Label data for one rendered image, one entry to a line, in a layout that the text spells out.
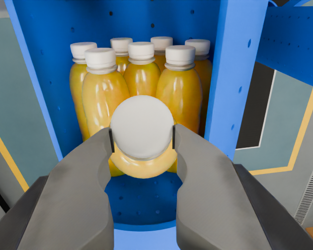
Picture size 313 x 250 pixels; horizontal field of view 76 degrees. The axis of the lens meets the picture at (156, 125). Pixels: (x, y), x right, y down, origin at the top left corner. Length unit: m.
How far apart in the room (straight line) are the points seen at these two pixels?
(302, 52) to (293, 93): 1.13
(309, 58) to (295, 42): 0.08
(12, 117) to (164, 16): 1.55
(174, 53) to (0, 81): 1.53
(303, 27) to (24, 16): 0.72
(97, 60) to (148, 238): 0.23
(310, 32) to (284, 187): 1.99
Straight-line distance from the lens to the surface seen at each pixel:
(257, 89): 1.53
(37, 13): 0.34
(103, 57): 0.27
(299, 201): 2.88
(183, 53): 0.26
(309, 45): 0.76
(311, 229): 3.40
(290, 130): 2.08
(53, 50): 0.35
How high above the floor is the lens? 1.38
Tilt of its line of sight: 60 degrees down
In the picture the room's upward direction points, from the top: 171 degrees clockwise
